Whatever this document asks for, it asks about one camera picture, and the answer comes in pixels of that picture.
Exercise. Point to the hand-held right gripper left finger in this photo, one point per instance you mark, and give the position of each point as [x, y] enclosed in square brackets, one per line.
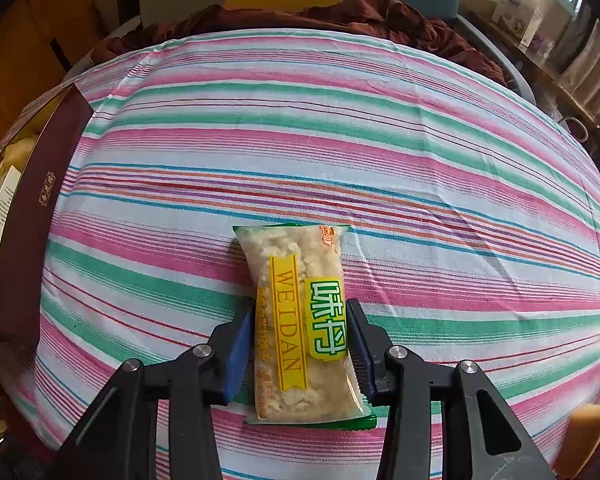
[237, 360]

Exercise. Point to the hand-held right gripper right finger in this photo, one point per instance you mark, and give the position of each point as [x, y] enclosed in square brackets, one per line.
[362, 365]

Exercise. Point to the yellow snack packet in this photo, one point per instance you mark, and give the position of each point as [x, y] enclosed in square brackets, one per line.
[290, 310]

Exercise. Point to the dark red cardboard bin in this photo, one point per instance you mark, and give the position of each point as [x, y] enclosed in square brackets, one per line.
[45, 195]

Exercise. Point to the cream cardboard box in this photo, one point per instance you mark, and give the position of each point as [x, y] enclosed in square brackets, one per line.
[2, 200]

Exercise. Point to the striped bed sheet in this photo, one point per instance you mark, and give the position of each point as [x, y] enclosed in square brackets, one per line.
[380, 185]

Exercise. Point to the wooden side table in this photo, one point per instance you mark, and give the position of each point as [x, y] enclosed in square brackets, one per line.
[555, 85]

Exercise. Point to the dark red blanket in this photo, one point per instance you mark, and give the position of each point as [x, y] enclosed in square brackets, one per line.
[380, 25]

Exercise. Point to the white cardboard box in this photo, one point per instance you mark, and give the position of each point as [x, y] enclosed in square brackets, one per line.
[517, 15]

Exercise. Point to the wooden wardrobe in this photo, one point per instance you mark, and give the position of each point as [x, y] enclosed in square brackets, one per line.
[30, 35]

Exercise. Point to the grey bed rail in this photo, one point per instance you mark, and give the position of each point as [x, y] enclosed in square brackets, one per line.
[520, 80]
[125, 27]

